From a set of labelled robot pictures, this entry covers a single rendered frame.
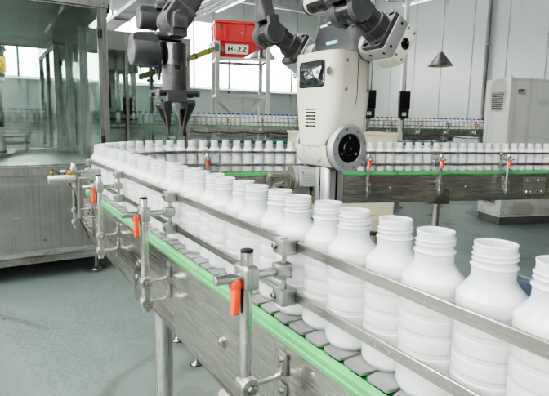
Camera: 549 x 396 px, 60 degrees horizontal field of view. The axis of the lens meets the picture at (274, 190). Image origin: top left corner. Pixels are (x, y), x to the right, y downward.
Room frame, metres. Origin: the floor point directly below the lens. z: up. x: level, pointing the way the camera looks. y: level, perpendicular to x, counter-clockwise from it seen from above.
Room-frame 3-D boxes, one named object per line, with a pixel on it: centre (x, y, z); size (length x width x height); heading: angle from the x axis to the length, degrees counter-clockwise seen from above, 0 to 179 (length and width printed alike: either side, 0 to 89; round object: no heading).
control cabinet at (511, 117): (6.37, -3.26, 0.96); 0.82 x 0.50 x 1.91; 103
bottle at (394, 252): (0.50, -0.13, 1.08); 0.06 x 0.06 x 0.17
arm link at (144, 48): (1.09, 0.27, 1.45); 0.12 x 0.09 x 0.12; 122
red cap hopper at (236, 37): (7.91, 0.60, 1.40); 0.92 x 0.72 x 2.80; 103
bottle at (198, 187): (0.96, 0.15, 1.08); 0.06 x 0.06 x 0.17
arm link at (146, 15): (1.55, 0.38, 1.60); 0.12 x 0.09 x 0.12; 123
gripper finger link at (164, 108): (1.11, 0.24, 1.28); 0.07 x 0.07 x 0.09; 31
